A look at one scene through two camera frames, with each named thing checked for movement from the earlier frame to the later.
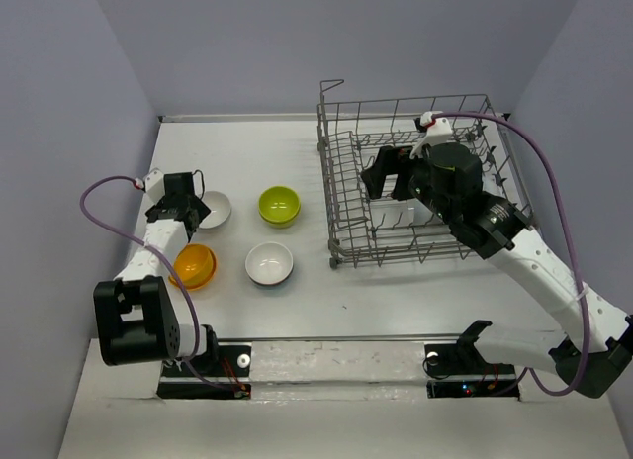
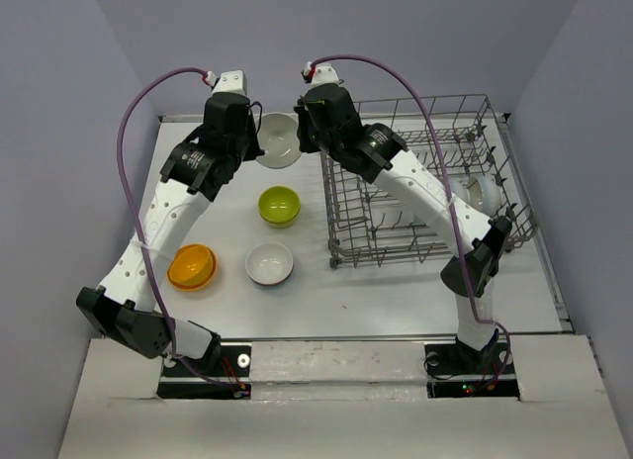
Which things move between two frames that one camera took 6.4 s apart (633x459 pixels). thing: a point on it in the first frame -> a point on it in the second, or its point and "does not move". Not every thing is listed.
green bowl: x=279 y=206 does not move
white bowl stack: x=220 y=206 -> x=278 y=136
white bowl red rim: x=269 y=265 does not move
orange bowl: x=195 y=266 does not move
